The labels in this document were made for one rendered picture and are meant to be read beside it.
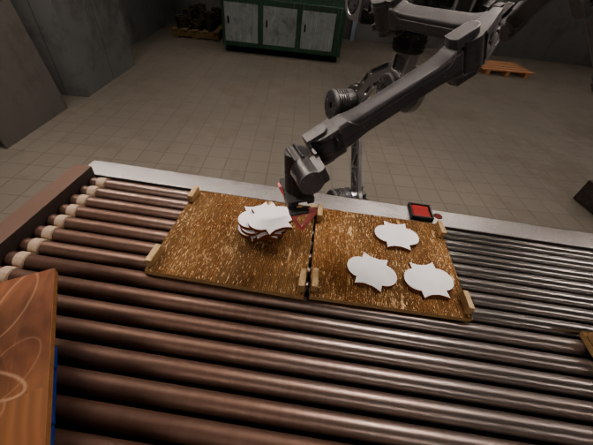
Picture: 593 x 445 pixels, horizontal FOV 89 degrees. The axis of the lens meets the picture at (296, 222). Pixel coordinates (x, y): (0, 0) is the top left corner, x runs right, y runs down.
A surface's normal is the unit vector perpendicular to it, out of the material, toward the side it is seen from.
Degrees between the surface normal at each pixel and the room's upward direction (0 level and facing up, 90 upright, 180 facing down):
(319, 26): 90
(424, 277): 0
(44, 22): 90
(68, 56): 90
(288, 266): 0
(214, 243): 0
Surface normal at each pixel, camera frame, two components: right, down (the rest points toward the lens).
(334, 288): 0.09, -0.73
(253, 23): -0.04, 0.68
